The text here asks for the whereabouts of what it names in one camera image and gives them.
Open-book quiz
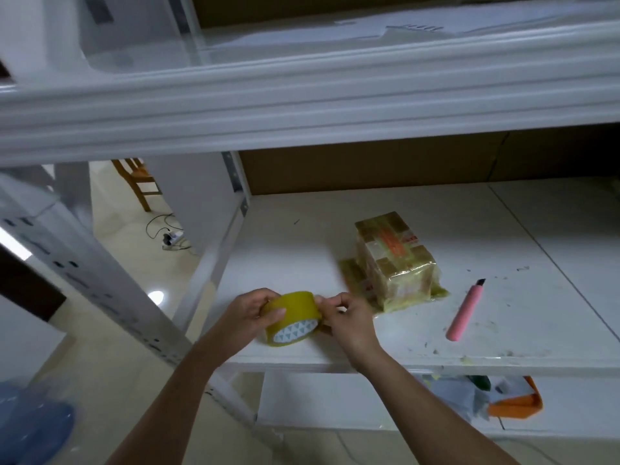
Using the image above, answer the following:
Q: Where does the person's left hand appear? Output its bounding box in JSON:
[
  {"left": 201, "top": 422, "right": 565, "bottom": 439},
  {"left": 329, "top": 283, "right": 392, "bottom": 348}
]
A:
[{"left": 198, "top": 287, "right": 288, "bottom": 366}]

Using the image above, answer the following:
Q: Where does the person's right hand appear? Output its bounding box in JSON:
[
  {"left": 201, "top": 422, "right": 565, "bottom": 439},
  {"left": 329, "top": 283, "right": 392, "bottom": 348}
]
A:
[{"left": 315, "top": 291, "right": 387, "bottom": 369}]

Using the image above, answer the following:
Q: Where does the yellow tape roll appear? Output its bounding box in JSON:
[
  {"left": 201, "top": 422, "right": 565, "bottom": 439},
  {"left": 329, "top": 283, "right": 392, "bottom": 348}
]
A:
[{"left": 260, "top": 290, "right": 324, "bottom": 347}]

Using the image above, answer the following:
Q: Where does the small taped carton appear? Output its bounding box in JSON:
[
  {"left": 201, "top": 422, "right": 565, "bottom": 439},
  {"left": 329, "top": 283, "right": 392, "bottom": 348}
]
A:
[{"left": 338, "top": 211, "right": 451, "bottom": 315}]

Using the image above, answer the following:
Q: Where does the white metal shelf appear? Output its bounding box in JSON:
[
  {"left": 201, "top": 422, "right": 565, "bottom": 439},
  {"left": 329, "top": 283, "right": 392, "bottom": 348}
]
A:
[{"left": 0, "top": 0, "right": 620, "bottom": 465}]

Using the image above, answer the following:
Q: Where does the pink utility knife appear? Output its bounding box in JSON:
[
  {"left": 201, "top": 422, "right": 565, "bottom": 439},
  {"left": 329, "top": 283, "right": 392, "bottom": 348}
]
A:
[{"left": 444, "top": 278, "right": 488, "bottom": 344}]

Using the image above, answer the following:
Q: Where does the person's left forearm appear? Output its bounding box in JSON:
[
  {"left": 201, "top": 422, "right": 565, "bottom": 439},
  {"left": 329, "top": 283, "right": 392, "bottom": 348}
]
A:
[{"left": 105, "top": 342, "right": 234, "bottom": 465}]

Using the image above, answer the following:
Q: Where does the person's right forearm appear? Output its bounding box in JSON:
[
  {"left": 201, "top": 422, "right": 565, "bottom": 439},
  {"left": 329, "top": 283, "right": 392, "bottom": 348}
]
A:
[{"left": 353, "top": 348, "right": 521, "bottom": 465}]

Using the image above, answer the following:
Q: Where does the white power strip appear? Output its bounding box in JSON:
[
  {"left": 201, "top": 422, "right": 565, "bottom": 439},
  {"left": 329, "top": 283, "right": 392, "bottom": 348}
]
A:
[{"left": 160, "top": 227, "right": 187, "bottom": 251}]

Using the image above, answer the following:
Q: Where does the wooden chair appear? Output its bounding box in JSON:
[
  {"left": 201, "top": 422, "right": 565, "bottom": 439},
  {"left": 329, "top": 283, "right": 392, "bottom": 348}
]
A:
[{"left": 110, "top": 158, "right": 164, "bottom": 213}]

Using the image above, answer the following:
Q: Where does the orange plastic object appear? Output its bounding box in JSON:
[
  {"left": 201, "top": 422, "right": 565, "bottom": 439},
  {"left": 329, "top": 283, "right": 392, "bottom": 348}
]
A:
[{"left": 487, "top": 375, "right": 546, "bottom": 420}]

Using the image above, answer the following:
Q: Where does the dark brown cabinet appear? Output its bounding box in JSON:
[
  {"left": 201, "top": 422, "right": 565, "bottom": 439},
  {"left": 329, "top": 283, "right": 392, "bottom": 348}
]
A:
[{"left": 0, "top": 242, "right": 69, "bottom": 324}]

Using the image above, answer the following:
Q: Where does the white board panel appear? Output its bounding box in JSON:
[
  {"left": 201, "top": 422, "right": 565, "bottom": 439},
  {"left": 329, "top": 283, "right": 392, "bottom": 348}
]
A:
[{"left": 0, "top": 293, "right": 69, "bottom": 388}]

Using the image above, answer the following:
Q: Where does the blue round object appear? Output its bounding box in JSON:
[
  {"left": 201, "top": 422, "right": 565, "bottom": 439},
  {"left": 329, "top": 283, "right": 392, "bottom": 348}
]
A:
[{"left": 0, "top": 382, "right": 77, "bottom": 465}]

